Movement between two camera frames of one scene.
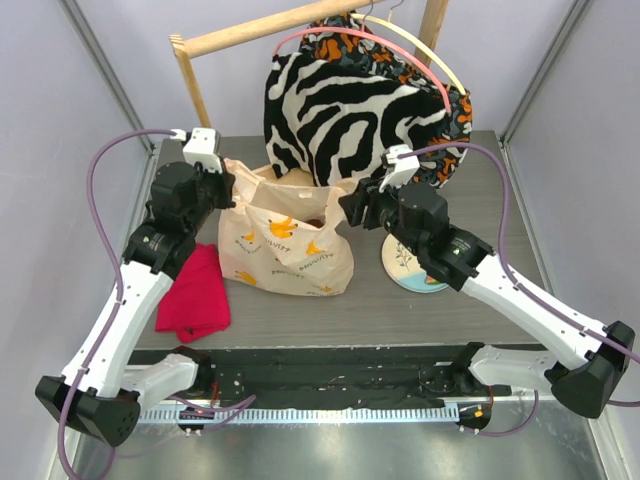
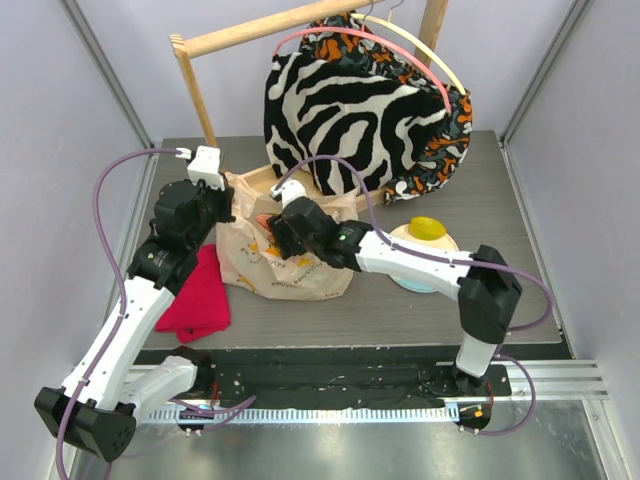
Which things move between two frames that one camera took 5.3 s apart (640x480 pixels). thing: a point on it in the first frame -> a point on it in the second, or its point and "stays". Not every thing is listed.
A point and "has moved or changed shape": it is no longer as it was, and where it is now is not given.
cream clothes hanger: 392,21 stays
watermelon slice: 431,280 has moved or changed shape
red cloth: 197,300 stays
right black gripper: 358,206 -> 283,236
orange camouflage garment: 346,40 stays
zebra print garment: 336,123 stays
